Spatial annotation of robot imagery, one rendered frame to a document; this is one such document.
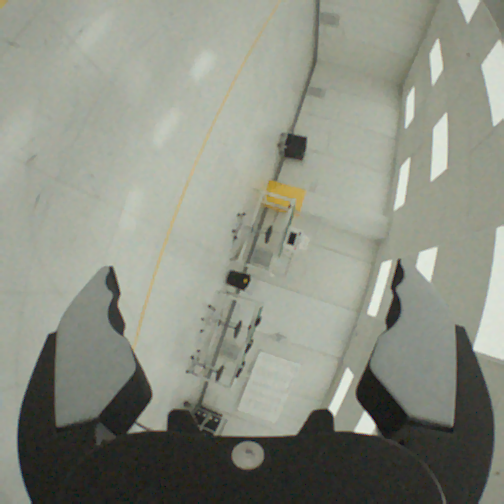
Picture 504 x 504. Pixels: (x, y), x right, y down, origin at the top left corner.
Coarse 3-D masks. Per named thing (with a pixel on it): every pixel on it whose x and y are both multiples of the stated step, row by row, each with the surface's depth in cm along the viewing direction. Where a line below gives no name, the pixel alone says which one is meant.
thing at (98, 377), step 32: (96, 288) 9; (64, 320) 8; (96, 320) 8; (64, 352) 6; (96, 352) 6; (128, 352) 7; (64, 384) 5; (96, 384) 5; (128, 384) 6; (64, 416) 4; (96, 416) 5; (128, 416) 6
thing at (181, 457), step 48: (144, 432) 4; (192, 432) 5; (336, 432) 4; (96, 480) 3; (144, 480) 3; (192, 480) 3; (240, 480) 3; (288, 480) 3; (336, 480) 3; (384, 480) 3; (432, 480) 3
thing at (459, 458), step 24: (456, 336) 6; (456, 360) 5; (456, 384) 5; (480, 384) 4; (456, 408) 4; (480, 408) 4; (408, 432) 4; (432, 432) 4; (456, 432) 4; (480, 432) 3; (432, 456) 3; (456, 456) 3; (480, 456) 3; (456, 480) 3; (480, 480) 2
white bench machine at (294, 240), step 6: (288, 228) 489; (294, 228) 487; (288, 234) 489; (294, 234) 486; (300, 234) 484; (288, 240) 488; (294, 240) 486; (300, 240) 488; (306, 240) 491; (282, 246) 490; (288, 246) 488; (294, 246) 486; (300, 246) 488; (306, 246) 493
